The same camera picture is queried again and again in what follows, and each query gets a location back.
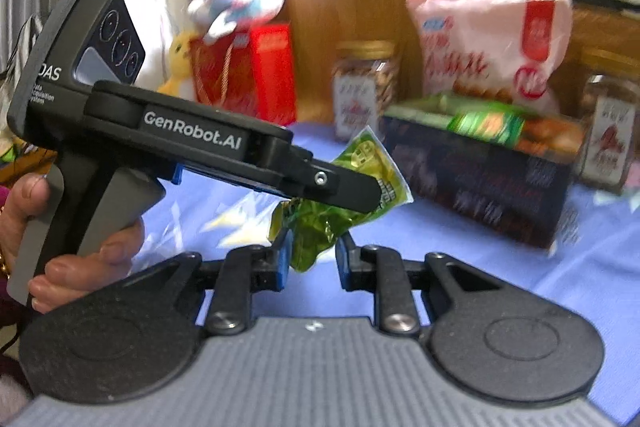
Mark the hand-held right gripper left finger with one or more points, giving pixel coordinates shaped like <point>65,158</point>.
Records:
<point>281,259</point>

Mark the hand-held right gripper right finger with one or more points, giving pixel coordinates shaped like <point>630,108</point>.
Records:
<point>345,263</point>

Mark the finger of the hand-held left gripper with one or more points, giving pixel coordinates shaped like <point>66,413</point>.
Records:
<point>345,187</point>

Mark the translucent green snack packet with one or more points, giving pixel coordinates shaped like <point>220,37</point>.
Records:
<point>310,232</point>

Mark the dark cardboard box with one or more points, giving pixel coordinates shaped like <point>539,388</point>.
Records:
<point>480,187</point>

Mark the person's left forearm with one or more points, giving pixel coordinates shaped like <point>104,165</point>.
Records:
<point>11,337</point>

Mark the person's left hand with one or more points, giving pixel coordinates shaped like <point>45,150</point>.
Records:
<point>90,267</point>

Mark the yellow plush toy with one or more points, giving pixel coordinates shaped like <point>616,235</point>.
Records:
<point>179,67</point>

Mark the yellow lid snack jar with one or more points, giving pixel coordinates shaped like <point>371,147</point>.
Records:
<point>607,132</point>
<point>365,92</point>

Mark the blue cloth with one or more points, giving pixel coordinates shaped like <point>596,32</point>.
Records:
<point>475,287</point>

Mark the red gift bag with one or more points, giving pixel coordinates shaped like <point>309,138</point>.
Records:
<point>260,72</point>

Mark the green striped snack pack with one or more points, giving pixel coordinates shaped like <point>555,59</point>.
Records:
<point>487,127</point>

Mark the pink snack bag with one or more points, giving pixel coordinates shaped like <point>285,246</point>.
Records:
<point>480,52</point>

